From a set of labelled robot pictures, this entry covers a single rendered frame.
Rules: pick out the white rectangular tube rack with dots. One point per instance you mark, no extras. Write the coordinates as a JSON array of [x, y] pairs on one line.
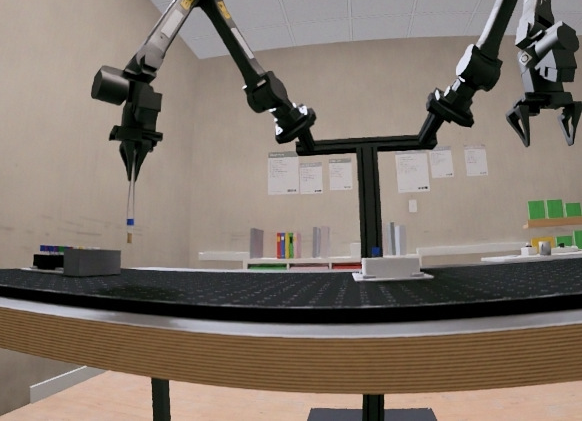
[[386, 267]]

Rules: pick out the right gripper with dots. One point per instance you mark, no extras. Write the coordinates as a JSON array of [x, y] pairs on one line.
[[131, 138]]

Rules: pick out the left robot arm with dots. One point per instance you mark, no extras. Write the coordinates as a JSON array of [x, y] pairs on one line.
[[557, 66]]

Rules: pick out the black vial rack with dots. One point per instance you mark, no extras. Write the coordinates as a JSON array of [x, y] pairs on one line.
[[48, 262]]

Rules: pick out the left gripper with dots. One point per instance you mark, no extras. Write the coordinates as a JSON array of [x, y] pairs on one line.
[[534, 101]]

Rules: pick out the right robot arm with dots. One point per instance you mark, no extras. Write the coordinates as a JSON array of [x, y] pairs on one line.
[[112, 85]]

